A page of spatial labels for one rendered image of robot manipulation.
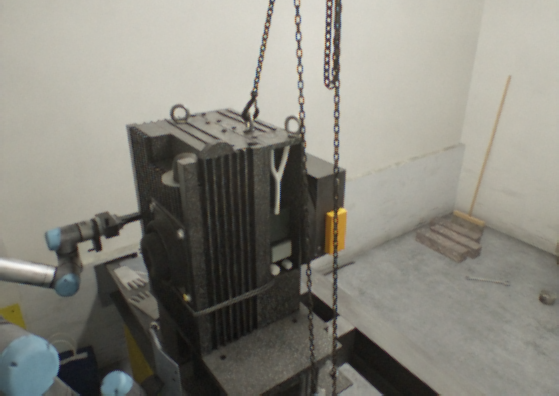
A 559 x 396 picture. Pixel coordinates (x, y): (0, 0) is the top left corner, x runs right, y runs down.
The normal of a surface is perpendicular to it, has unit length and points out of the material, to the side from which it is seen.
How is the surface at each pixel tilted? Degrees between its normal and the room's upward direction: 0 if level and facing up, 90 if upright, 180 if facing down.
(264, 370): 0
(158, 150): 90
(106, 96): 90
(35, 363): 83
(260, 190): 90
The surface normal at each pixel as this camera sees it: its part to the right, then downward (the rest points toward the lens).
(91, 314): 0.58, 0.33
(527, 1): -0.81, 0.24
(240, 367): 0.00, -0.91
